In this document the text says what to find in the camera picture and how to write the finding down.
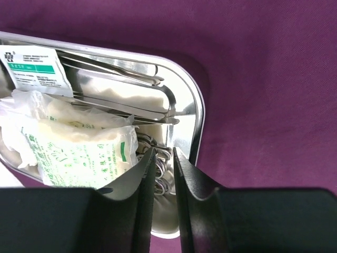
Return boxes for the plain steel surgical scissors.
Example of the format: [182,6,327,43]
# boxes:
[136,133,175,196]

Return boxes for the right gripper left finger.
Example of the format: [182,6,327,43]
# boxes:
[1,149,155,252]

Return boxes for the green gauze packet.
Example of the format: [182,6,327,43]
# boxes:
[21,119,138,189]
[1,90,134,169]

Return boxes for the stainless steel instrument tray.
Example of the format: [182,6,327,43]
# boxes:
[1,32,205,239]

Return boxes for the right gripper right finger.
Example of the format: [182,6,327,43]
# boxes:
[173,148,336,252]

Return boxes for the white green alcohol wipe packet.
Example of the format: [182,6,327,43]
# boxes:
[1,45,73,98]

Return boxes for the purple surgical drape cloth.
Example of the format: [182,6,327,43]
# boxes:
[0,0,337,253]

